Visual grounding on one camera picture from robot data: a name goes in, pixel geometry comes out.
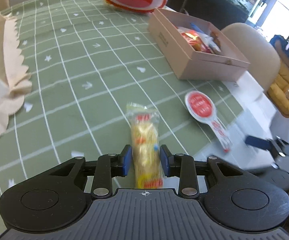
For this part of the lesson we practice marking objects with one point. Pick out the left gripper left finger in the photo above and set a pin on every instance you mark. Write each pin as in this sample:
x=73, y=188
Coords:
x=108, y=167

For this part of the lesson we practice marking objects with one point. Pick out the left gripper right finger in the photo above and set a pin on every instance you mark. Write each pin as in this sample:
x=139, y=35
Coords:
x=181, y=166

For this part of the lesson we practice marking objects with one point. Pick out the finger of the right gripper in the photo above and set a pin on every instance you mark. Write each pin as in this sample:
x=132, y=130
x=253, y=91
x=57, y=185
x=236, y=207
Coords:
x=274, y=146

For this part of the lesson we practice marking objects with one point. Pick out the yellow noodle snack packet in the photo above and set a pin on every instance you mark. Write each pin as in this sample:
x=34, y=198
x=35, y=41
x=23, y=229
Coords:
x=144, y=126

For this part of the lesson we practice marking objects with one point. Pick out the red white round packet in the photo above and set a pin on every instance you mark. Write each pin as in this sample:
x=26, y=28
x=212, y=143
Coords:
x=203, y=110

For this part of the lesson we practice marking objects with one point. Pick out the blue white snack packet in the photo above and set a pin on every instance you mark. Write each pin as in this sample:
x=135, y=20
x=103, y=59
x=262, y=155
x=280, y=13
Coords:
x=196, y=28

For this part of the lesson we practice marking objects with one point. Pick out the red nut snack packet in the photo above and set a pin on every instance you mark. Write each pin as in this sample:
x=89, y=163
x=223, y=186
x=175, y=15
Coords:
x=215, y=43

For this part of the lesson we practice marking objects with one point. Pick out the red yellow snack packet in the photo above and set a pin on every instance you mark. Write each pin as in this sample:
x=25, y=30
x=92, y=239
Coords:
x=193, y=38

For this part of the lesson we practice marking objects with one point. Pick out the beige chair right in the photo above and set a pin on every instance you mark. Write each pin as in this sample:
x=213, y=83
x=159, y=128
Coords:
x=262, y=56

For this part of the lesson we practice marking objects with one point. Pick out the pink cardboard box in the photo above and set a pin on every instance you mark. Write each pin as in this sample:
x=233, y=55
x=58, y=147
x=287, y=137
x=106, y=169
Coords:
x=188, y=64

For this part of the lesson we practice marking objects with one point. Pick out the green grid tablecloth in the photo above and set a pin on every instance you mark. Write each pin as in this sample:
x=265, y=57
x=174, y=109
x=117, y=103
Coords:
x=87, y=62

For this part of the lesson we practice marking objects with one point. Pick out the white paper bag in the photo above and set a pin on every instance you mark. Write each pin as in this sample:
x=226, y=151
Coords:
x=14, y=76

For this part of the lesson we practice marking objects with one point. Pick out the black cabinet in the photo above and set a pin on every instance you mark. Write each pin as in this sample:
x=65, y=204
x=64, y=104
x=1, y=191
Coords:
x=217, y=2

